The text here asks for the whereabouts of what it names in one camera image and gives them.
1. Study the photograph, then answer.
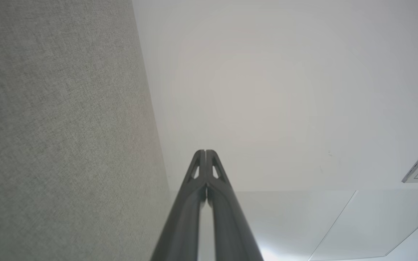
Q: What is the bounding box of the grey fabric sofa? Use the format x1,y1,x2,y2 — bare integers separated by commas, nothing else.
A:
0,0,172,261

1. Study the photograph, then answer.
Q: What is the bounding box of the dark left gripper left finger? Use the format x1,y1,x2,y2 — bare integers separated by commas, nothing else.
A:
150,149,207,261

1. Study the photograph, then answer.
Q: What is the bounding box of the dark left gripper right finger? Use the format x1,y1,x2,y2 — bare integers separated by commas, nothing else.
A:
206,149,265,261

